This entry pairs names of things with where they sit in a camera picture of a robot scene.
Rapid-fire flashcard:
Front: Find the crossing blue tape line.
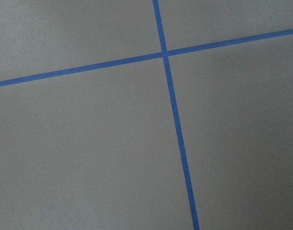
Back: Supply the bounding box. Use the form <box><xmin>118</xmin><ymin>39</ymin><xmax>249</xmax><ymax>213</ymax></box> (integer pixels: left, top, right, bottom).
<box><xmin>152</xmin><ymin>0</ymin><xmax>200</xmax><ymax>230</ymax></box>

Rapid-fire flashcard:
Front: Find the long blue tape line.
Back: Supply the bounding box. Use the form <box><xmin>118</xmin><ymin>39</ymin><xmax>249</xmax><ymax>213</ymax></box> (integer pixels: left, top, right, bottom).
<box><xmin>0</xmin><ymin>29</ymin><xmax>293</xmax><ymax>87</ymax></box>

